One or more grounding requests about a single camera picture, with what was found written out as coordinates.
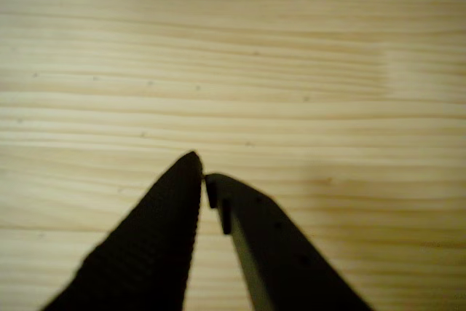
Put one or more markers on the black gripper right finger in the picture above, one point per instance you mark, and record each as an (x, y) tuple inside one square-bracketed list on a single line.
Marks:
[(284, 263)]

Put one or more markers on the black ribbed gripper left finger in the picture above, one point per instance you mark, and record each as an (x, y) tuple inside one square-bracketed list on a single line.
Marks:
[(145, 245)]

